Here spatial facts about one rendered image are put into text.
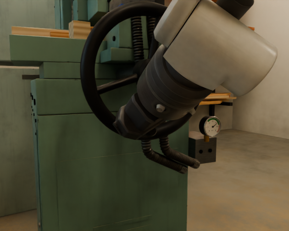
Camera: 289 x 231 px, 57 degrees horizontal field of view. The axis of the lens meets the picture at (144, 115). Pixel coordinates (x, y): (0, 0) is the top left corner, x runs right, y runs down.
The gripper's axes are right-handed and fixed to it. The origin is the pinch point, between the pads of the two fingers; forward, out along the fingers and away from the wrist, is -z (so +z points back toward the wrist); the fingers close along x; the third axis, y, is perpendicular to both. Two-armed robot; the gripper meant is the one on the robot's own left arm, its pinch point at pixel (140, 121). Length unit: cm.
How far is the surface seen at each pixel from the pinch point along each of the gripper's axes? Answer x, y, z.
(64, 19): 20, 52, -37
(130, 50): 12.9, 16.5, -6.3
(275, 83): 338, -25, -203
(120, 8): 8.3, 20.1, 5.0
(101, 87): -0.9, 10.1, -3.0
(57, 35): 8.4, 38.9, -24.6
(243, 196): 98, -66, -115
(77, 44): 6.1, 27.1, -13.4
